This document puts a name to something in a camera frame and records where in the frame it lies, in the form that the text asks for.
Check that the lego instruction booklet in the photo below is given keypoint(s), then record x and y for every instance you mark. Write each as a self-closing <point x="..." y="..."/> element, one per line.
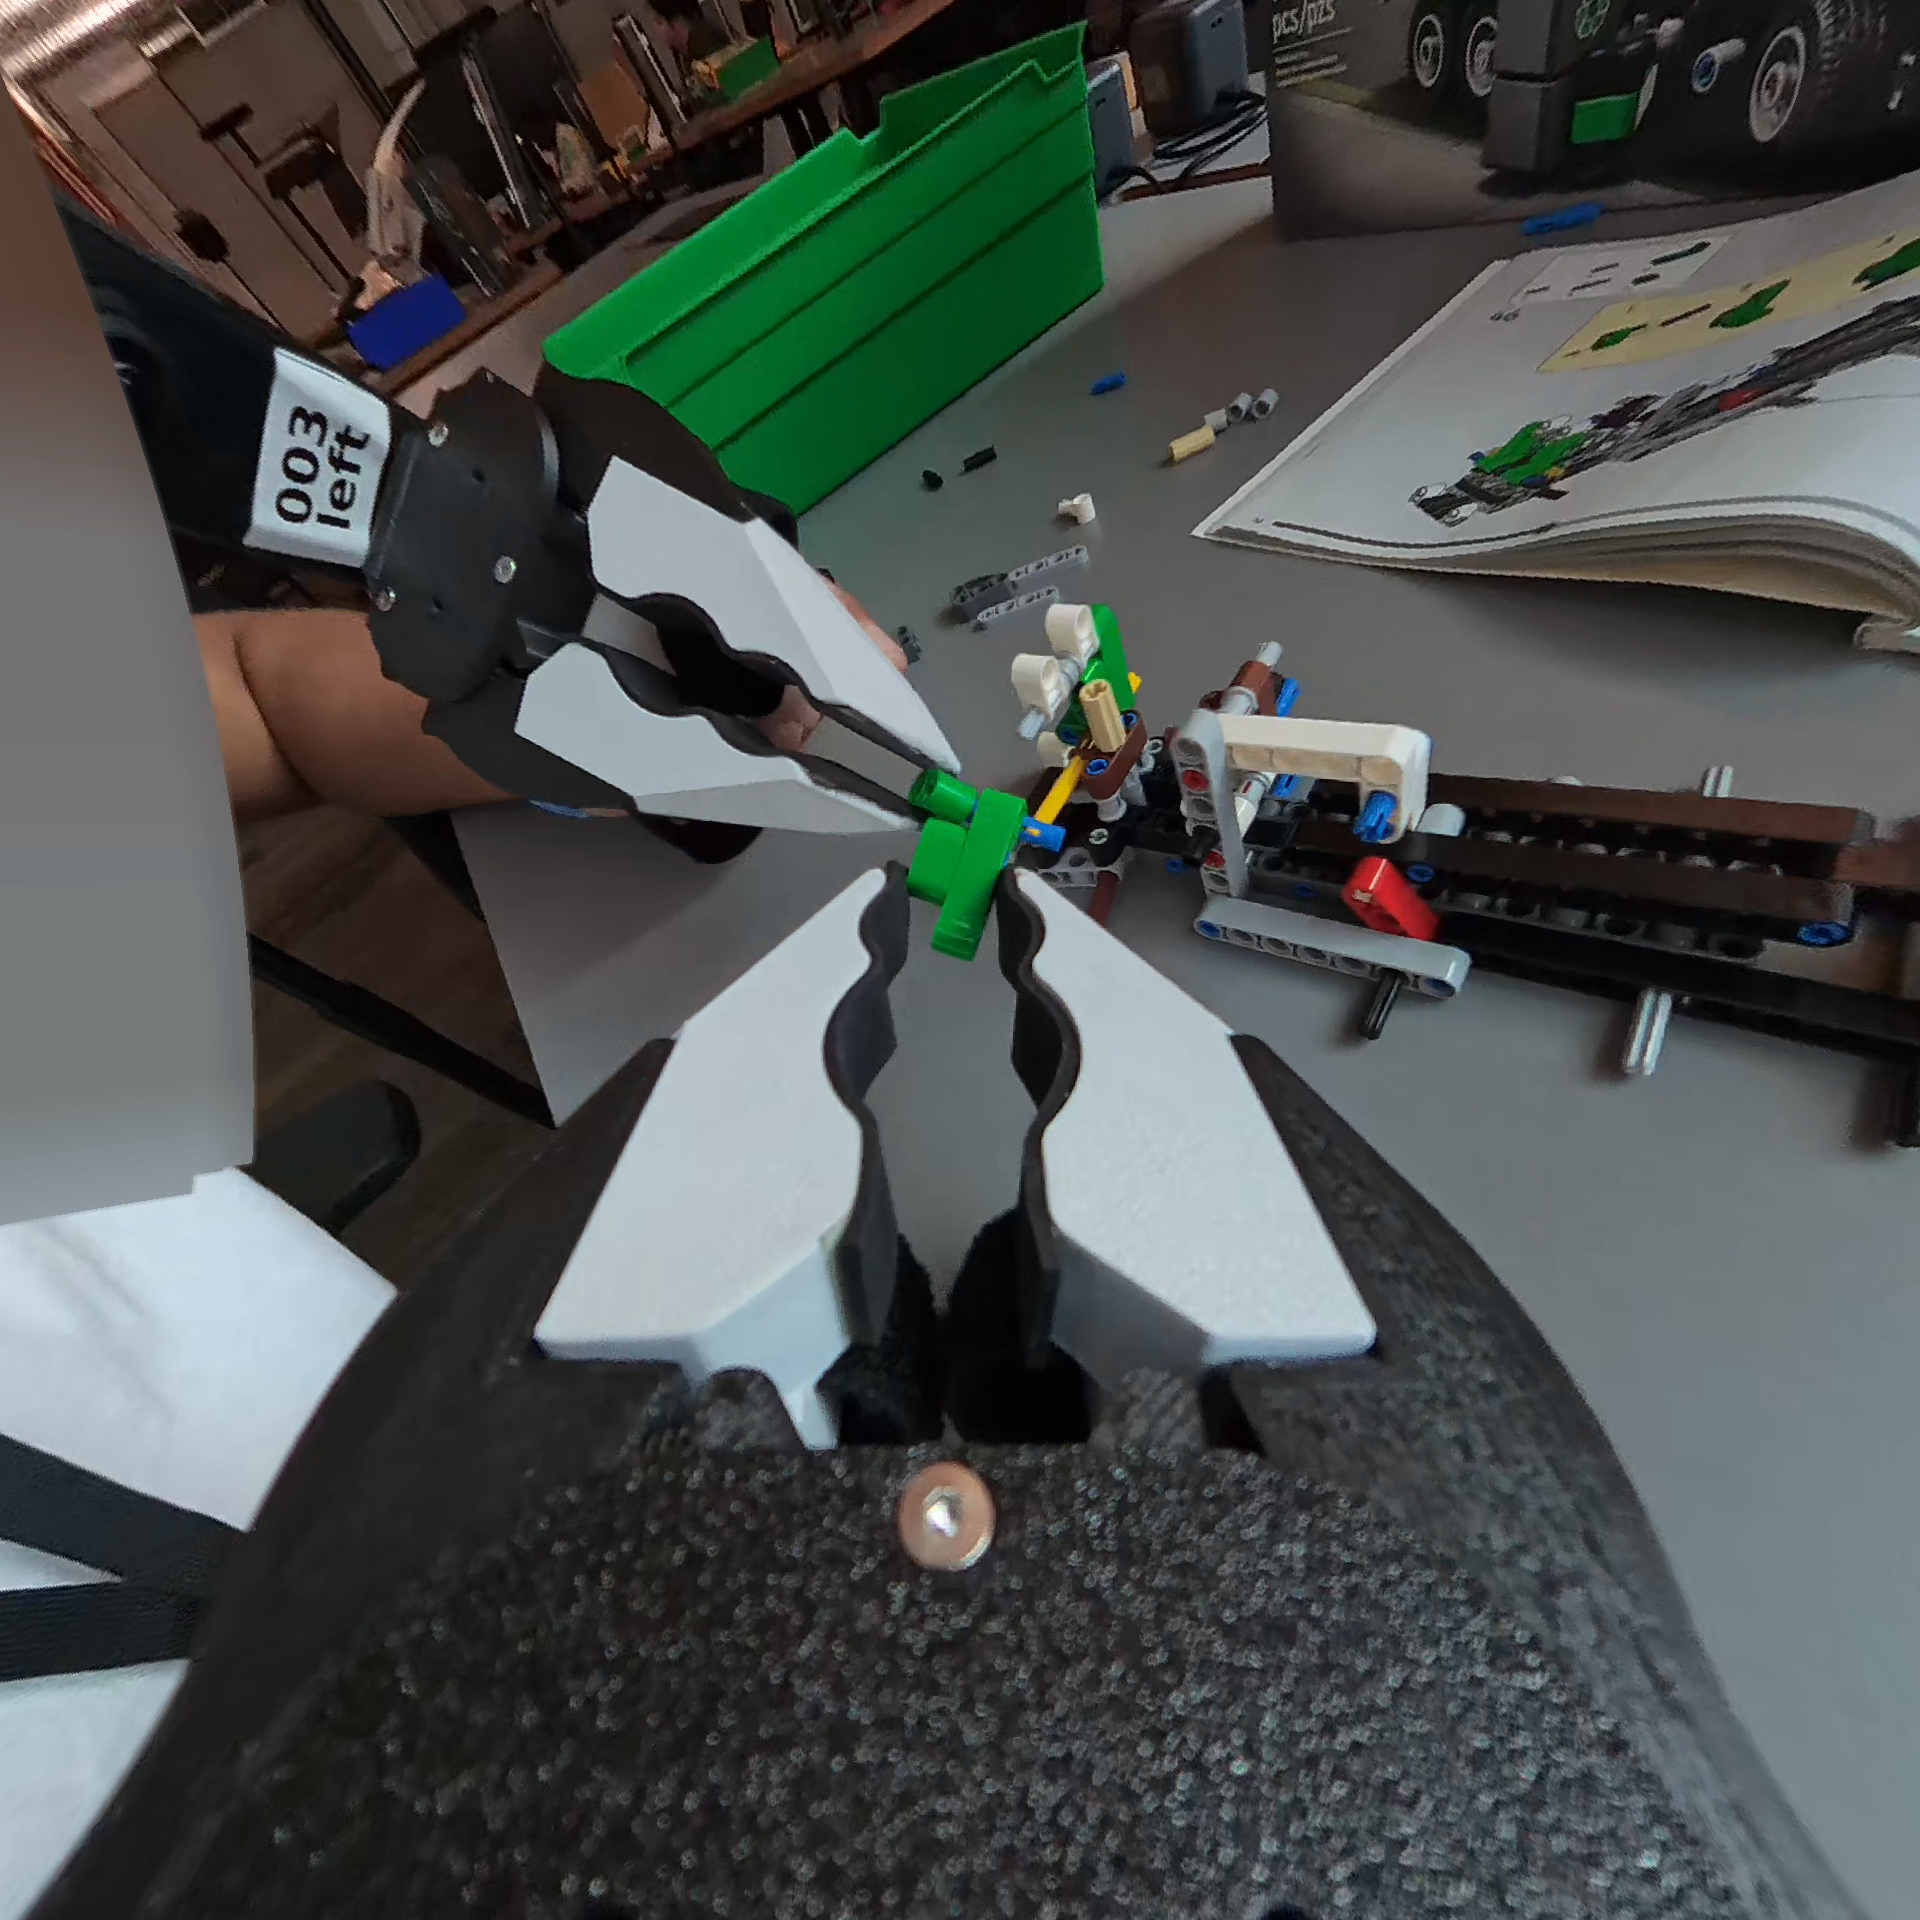
<point x="1654" y="433"/>

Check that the large grey device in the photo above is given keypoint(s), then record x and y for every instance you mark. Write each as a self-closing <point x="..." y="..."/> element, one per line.
<point x="1200" y="58"/>

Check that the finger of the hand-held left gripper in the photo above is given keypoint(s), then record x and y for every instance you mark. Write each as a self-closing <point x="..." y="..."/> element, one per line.
<point x="747" y="599"/>
<point x="678" y="746"/>

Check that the grey lego connector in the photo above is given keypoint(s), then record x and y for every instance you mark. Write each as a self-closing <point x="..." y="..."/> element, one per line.
<point x="1247" y="406"/>

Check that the person's left forearm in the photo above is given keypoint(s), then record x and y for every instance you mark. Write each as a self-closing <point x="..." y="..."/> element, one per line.
<point x="329" y="722"/>

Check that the person's left hand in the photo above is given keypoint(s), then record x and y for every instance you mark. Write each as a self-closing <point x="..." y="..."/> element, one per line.
<point x="879" y="621"/>

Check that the long blue lego piece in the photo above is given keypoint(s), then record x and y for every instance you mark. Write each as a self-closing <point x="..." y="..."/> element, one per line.
<point x="1551" y="219"/>

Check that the green plastic bin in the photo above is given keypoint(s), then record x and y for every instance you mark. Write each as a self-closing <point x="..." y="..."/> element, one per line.
<point x="868" y="297"/>

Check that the small grey device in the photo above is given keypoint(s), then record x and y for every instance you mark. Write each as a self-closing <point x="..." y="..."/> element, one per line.
<point x="1115" y="128"/>

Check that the lego set box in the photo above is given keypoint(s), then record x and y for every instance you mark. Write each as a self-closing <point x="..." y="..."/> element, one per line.
<point x="1576" y="118"/>

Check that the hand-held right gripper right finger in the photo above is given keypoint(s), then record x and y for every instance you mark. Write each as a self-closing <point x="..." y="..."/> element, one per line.
<point x="1184" y="1186"/>

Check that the light grey lego liftarm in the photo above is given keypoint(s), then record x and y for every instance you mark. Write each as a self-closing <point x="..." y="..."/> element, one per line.
<point x="1021" y="571"/>

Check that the black metal frame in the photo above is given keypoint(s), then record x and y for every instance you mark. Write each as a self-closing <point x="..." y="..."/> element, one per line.
<point x="389" y="1035"/>

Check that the lego truck chassis assembly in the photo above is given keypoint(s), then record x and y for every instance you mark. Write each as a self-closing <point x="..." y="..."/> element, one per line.
<point x="1576" y="882"/>

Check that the tan lego pin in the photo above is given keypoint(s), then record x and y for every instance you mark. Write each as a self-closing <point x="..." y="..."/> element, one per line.
<point x="1194" y="441"/>

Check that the blue storage bin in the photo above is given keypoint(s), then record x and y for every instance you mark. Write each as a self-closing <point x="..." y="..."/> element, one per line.
<point x="406" y="315"/>

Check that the green lego connector piece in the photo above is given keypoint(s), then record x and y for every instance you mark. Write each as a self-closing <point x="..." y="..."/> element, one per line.
<point x="960" y="871"/>

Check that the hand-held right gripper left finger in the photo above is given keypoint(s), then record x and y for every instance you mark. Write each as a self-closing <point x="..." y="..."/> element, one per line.
<point x="703" y="1186"/>

